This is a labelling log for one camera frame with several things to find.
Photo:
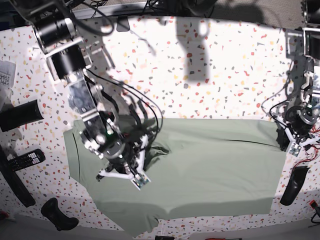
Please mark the light green T-shirt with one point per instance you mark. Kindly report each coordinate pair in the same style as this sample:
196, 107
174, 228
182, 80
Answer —
197, 168

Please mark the black remote control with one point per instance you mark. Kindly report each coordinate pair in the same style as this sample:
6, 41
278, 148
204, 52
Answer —
27, 160

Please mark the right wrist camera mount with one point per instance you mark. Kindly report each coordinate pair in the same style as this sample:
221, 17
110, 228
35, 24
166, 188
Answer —
138, 179

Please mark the black small tool bottom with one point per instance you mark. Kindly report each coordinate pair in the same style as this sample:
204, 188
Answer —
161, 237

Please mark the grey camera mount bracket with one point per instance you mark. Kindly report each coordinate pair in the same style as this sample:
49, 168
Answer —
123, 24

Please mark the long black bar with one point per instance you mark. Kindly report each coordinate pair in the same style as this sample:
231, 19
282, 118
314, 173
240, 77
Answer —
14, 182

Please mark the black curved pad right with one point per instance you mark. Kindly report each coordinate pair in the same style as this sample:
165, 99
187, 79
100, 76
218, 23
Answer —
296, 181

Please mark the red connector bottom right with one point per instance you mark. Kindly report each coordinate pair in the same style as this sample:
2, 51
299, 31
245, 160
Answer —
313, 204

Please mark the red object bottom left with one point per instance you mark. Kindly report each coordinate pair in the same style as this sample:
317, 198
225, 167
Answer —
3, 215

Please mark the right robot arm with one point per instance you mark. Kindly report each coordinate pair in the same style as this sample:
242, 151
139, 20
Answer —
56, 30

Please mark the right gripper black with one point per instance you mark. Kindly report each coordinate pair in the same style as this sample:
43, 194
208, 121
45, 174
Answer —
121, 156

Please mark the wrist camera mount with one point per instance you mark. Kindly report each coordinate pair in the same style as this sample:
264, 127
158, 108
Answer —
138, 179
296, 142

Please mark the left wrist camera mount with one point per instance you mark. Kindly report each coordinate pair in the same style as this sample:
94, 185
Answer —
296, 142

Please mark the black game controller grip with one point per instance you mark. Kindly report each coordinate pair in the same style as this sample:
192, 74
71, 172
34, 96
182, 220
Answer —
51, 211

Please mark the small clear plastic container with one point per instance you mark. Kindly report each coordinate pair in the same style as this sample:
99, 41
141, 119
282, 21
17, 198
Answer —
5, 95

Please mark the clear plastic parts box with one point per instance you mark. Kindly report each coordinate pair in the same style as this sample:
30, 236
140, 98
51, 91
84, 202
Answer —
7, 73

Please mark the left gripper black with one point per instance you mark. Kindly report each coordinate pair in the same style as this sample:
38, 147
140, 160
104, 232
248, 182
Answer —
301, 120

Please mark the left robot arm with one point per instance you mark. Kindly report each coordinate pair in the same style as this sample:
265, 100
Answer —
308, 88

